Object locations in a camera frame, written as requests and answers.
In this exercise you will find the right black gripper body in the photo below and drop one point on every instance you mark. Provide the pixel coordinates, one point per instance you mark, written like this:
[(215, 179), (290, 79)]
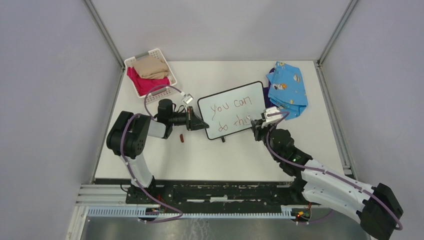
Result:
[(260, 132)]

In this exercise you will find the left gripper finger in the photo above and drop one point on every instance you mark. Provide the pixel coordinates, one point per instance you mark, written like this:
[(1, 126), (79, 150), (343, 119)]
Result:
[(196, 127), (195, 119)]

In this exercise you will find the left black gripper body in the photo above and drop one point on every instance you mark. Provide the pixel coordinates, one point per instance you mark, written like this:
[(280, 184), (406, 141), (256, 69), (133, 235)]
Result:
[(188, 117)]

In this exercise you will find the black framed whiteboard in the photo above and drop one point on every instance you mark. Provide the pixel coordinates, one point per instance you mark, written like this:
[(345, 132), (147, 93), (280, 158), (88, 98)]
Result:
[(226, 112)]

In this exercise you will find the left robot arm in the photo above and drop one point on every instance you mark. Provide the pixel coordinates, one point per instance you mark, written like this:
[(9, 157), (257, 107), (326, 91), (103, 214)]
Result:
[(128, 136)]

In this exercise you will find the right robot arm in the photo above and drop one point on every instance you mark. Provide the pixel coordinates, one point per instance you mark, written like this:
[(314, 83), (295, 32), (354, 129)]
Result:
[(374, 207)]

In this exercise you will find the purple cloth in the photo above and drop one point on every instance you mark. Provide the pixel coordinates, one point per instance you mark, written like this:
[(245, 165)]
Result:
[(267, 100)]

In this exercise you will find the white plastic basket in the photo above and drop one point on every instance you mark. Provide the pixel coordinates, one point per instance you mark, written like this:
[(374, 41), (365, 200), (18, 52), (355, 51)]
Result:
[(159, 91)]

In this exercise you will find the blue patterned cloth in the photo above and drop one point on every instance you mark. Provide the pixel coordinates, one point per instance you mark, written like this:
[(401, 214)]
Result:
[(286, 89)]

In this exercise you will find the magenta cloth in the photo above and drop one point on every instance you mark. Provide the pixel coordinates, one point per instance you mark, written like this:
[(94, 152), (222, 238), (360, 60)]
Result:
[(144, 85)]

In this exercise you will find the beige folded cloth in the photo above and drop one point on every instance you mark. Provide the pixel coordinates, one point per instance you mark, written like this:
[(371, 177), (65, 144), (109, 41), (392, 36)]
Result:
[(151, 68)]

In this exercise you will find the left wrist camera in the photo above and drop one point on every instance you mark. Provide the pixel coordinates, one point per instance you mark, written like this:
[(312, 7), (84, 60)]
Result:
[(187, 99)]

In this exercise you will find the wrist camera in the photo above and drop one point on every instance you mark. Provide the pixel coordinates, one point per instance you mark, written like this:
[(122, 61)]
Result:
[(270, 116), (187, 99)]

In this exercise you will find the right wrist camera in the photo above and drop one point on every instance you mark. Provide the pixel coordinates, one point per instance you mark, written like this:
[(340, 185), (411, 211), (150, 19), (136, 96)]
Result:
[(270, 116)]

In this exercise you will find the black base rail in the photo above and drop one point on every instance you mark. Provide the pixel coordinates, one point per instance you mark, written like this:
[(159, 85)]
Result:
[(183, 199)]

